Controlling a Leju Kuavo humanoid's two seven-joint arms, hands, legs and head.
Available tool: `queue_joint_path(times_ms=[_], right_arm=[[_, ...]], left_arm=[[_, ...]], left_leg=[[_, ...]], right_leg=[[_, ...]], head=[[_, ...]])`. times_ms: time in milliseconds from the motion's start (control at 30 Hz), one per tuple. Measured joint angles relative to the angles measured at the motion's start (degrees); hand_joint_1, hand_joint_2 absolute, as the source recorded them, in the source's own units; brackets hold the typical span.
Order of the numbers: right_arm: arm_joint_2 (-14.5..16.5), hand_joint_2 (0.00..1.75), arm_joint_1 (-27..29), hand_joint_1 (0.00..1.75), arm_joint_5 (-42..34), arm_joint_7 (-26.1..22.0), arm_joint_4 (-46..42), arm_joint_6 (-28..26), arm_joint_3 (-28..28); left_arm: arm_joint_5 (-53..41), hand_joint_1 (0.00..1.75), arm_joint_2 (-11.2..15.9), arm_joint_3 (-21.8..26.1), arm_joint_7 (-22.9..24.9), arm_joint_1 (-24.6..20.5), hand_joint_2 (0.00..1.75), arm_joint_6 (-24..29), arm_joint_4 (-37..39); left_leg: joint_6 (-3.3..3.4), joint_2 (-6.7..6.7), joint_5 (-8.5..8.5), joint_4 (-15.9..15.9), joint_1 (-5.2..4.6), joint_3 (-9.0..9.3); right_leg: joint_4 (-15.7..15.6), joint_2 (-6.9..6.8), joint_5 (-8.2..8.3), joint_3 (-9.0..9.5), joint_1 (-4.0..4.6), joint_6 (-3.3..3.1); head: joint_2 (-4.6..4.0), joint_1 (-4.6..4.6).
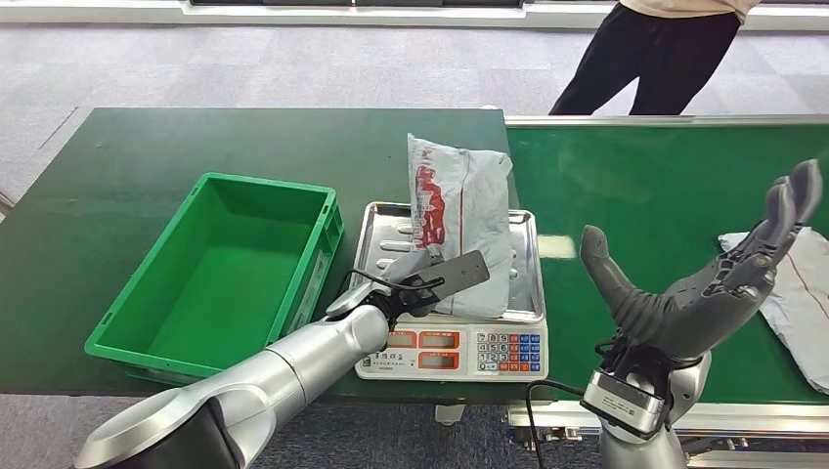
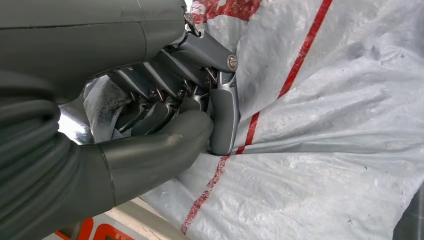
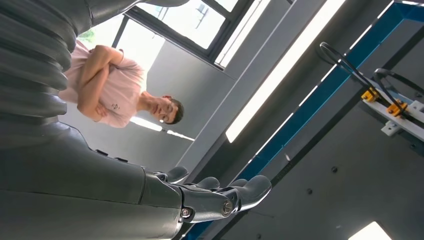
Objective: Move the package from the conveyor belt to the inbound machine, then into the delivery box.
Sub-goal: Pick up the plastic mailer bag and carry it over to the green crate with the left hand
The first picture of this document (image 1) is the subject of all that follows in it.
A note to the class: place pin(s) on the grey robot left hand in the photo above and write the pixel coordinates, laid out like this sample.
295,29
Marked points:
411,265

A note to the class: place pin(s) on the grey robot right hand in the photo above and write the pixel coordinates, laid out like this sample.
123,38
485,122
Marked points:
686,317

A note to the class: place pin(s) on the grey plastic mailer package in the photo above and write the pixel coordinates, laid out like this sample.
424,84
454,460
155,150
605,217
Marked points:
473,207
800,317

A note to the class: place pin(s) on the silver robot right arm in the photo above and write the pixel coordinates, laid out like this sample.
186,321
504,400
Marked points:
690,385

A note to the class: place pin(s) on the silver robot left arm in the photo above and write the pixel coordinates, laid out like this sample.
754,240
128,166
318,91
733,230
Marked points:
291,369

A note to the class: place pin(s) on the green conveyor belt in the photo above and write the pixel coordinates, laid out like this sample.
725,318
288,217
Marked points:
635,194

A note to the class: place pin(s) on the stainless steel scale tray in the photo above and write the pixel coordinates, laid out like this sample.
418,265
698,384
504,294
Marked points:
385,226

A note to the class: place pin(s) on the white electronic scale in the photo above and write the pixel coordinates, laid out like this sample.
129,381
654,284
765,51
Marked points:
447,353

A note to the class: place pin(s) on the white table foot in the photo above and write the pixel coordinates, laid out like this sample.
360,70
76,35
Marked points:
450,414

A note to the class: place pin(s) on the green plastic crate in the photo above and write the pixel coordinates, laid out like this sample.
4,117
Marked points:
226,285

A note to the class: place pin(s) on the dark green table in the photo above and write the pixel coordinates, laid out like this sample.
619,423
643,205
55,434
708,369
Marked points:
259,149

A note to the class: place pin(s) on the person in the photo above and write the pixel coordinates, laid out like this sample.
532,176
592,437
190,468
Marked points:
654,58

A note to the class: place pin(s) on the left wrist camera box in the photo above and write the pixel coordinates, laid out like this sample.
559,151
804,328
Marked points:
463,272

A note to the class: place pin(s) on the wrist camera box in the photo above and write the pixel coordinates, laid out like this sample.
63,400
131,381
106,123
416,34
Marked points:
463,272
622,404

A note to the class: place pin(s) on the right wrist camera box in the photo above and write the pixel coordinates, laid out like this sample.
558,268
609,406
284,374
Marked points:
622,404

